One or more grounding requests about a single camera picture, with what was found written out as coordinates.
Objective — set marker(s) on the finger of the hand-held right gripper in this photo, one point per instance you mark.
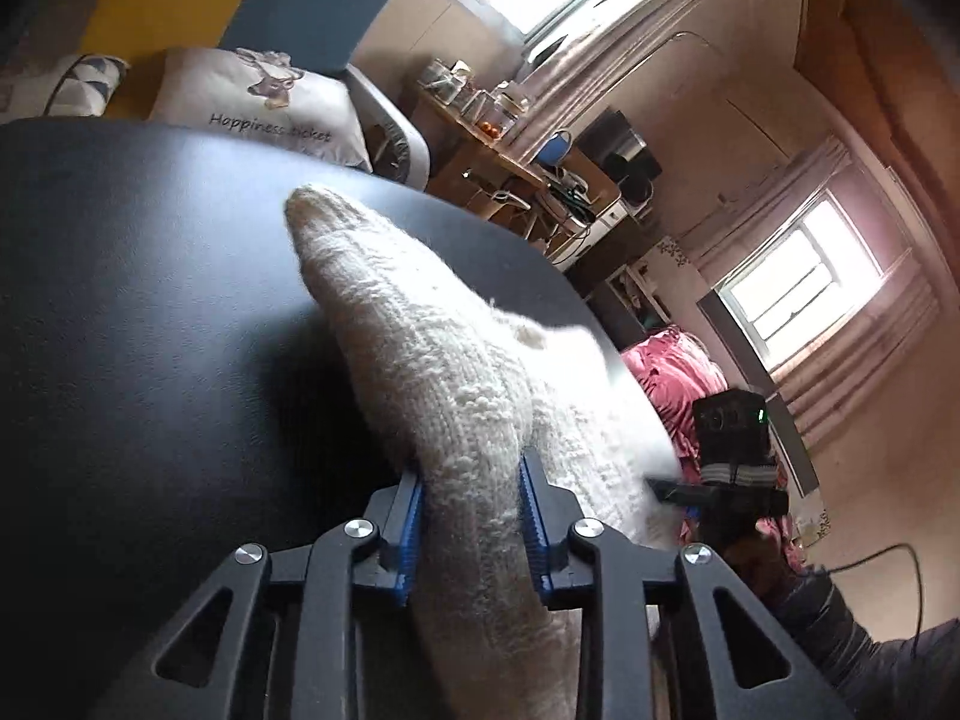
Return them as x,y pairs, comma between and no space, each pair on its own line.
682,493

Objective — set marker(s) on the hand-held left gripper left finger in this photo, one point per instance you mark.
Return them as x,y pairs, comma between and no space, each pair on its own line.
411,540

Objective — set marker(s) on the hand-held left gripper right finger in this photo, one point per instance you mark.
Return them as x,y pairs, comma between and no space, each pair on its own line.
531,532

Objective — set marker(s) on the white knit sweater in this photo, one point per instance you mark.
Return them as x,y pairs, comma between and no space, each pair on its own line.
450,390

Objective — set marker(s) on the person's right hand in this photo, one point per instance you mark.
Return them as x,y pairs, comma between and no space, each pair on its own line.
761,551

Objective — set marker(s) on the pink blanket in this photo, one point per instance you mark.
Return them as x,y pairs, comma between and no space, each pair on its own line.
675,375

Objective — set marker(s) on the beige curtain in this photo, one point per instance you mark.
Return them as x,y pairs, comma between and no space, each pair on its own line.
637,52
862,375

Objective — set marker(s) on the white shelf unit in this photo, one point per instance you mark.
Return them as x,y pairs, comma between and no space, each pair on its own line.
641,292

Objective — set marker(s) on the black electronic appliance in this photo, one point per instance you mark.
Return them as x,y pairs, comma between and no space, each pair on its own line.
619,150

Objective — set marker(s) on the blue jug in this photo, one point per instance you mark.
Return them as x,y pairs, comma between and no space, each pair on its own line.
555,150

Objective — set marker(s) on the wooden desk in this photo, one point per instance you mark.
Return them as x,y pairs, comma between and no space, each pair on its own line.
480,157

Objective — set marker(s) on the black leather bench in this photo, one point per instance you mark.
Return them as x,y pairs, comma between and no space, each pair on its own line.
150,277

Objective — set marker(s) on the glass jar with oranges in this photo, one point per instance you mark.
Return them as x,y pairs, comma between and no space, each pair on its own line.
495,116

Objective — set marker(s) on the row of small glass jars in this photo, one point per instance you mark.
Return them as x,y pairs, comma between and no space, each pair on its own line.
446,82

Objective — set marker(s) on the white printed cushion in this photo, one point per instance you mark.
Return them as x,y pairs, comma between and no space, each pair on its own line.
225,105

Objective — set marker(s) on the blue yellow grey sofa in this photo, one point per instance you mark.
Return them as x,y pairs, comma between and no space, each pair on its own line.
315,7

